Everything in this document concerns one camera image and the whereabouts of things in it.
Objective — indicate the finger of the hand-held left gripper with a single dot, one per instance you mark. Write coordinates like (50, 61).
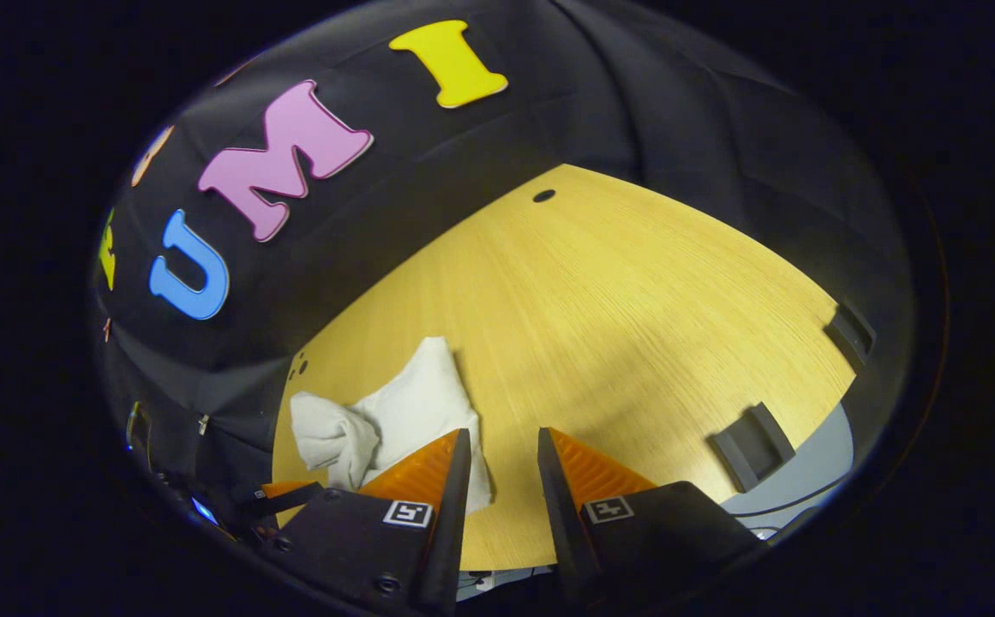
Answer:
(287, 493)

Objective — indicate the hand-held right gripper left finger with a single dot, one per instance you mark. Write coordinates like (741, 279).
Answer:
(454, 523)

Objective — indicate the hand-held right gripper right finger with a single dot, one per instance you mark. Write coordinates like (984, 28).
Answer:
(559, 523)

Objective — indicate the white jeans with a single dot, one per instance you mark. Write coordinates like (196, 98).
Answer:
(411, 403)

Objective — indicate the black backdrop cloth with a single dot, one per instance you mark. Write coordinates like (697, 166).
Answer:
(428, 188)

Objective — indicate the black table edge bracket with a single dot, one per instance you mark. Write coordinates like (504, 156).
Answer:
(850, 332)
(750, 447)

